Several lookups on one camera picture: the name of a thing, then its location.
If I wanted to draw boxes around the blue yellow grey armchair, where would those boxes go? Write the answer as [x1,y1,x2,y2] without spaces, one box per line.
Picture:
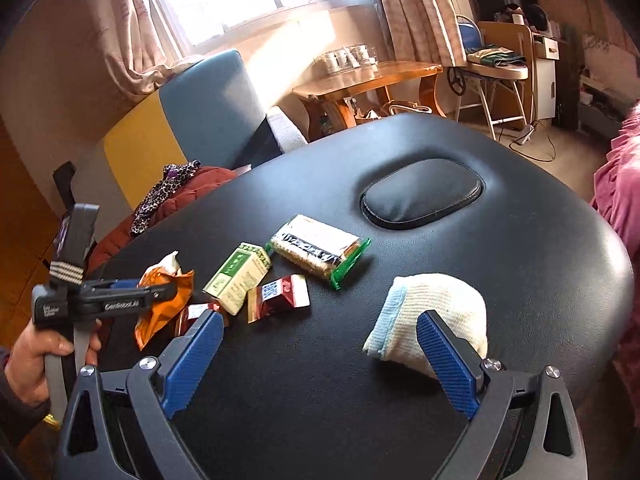
[102,49,306,211]

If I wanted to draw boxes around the wooden side table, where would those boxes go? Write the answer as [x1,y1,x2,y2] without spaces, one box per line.
[292,60,445,133]

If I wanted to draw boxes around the folded green cloth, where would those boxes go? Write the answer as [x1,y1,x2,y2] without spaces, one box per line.
[467,46,526,68]

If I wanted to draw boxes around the white low shelf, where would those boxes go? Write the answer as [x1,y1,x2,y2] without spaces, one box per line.
[580,35,636,126]

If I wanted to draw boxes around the blue folding chair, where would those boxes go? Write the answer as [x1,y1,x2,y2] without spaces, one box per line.
[455,15,486,61]

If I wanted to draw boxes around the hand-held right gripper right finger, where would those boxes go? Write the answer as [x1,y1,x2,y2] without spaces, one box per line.
[416,310,588,480]

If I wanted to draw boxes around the clear plastic organizer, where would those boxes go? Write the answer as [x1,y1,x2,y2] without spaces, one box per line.
[314,44,378,75]

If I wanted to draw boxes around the black oval cushion plug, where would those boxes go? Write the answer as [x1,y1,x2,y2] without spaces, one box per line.
[360,157,485,231]

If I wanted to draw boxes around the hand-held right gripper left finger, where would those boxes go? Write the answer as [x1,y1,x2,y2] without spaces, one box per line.
[54,308,226,480]

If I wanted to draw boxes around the white cabinet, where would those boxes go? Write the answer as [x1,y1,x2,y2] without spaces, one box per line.
[532,32,568,121]

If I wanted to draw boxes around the orange snack packet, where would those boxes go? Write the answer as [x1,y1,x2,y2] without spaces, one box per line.
[134,251,195,352]

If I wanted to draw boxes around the cream sock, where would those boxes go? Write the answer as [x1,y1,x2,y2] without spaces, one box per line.
[362,274,488,378]

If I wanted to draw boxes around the leopard print cloth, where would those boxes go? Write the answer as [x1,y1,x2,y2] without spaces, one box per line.
[131,160,202,236]

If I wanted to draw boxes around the beige patterned curtain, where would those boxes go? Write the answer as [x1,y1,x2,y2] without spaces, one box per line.
[367,0,468,68]
[97,0,201,106]

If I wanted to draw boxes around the person's left hand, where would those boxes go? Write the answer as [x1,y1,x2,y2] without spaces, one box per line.
[5,327,103,413]

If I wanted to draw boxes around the red wafer candy packet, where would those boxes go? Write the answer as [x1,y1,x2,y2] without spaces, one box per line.
[246,275,311,324]

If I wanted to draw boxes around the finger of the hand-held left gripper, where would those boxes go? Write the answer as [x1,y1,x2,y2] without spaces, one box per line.
[82,279,142,295]
[100,282,179,322]

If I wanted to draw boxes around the white folding ironing board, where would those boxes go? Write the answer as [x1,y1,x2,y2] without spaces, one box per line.
[447,57,531,141]

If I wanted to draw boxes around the person's left forearm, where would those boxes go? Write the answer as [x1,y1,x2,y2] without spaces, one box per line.
[0,347,53,456]

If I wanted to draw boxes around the small dark brown candy packet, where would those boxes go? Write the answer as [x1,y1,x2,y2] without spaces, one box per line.
[175,302,231,336]

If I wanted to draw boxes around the green and cream small carton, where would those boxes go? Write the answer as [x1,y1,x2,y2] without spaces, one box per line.
[202,242,272,316]

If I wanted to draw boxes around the pink ruffled bed cover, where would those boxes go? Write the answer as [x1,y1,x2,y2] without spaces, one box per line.
[590,102,640,391]

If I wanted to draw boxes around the clear cracker packet green ends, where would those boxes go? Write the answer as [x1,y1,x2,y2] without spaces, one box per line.
[265,214,373,290]

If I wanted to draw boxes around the rust orange puffer jacket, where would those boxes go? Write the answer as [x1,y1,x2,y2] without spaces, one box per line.
[90,166,238,281]

